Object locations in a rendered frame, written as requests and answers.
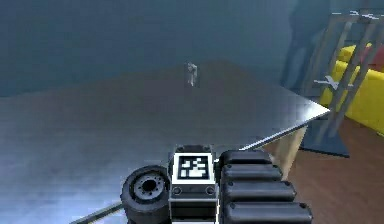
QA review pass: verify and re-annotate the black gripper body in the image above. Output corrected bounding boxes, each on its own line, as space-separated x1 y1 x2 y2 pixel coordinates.
120 164 172 224

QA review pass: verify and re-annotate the small grey figure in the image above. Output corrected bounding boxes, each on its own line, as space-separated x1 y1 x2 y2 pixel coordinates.
185 61 199 88

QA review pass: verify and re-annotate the yellow sofa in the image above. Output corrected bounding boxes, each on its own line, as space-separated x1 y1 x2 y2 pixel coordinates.
319 42 384 136

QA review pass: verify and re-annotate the grey metal table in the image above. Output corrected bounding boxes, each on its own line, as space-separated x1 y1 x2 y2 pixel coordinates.
0 59 332 224

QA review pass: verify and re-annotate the grey metal chair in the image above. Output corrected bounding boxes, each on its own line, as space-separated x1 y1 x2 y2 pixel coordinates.
304 9 384 144

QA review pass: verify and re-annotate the red cushion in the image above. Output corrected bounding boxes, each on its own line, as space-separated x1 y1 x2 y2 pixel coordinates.
360 44 384 72

